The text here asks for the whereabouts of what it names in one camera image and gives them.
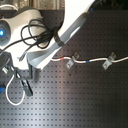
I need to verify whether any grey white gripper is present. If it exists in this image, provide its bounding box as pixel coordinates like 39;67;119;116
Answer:
26;49;54;83

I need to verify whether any white cable with coloured marks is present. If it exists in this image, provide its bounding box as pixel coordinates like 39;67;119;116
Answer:
50;55;128;65

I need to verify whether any white robot base blue light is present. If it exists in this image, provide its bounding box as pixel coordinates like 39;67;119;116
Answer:
0;8;46;53

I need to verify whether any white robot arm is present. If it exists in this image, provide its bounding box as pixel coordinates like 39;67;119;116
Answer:
27;0;95;69

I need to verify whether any black connector plug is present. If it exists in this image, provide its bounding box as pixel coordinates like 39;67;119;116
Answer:
14;69;33;97

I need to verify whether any black device at left edge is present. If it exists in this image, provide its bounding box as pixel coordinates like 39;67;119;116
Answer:
0;49;14;81

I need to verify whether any white looped cable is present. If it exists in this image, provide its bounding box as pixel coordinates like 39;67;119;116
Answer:
5;73;26;106

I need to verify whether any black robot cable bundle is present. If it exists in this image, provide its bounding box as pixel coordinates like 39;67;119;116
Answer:
20;18;66;51

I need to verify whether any left metal cable clip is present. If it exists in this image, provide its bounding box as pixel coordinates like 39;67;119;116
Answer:
66;52;79;69

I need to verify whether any metal cable clip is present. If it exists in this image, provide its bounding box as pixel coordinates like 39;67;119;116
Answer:
102;52;116;70
66;52;79;69

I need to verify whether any right metal cable clip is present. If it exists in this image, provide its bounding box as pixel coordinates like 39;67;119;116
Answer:
102;52;116;70

